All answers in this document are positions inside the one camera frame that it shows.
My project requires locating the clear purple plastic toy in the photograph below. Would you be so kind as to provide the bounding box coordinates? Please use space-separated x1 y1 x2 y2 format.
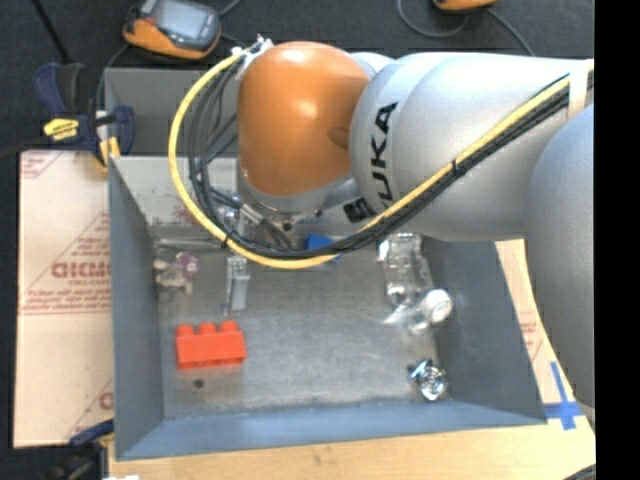
153 251 202 295

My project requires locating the grey metal bin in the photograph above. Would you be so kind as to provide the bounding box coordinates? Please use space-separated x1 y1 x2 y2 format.
102 67 549 462

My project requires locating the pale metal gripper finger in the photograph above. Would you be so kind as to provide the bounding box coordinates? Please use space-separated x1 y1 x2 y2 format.
233 257 252 314
222 256 237 318

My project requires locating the brown cardboard board red print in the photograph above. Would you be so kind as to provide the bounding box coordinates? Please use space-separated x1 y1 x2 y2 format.
12 148 581 449

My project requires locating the orange toy brick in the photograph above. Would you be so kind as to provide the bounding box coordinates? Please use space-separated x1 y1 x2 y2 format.
173 320 248 371

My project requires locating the blue block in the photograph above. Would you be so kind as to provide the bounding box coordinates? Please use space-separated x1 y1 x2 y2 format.
303 232 346 265

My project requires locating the clear glass thing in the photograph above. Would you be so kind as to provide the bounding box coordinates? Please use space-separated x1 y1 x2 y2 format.
406 358 449 402

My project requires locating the clear plastic bottle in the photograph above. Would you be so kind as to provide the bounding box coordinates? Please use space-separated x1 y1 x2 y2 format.
377 232 455 337

